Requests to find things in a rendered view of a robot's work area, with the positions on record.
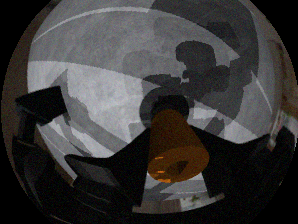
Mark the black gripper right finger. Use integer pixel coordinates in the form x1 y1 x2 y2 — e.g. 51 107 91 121
190 125 271 198

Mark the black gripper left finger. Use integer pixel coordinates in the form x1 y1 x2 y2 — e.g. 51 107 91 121
64 127 150 206

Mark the black round pedestal with short shaft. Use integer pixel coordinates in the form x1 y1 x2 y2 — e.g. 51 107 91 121
138 87 189 128

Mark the orange tapered knob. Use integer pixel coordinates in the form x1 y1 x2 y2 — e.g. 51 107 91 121
146 109 210 183

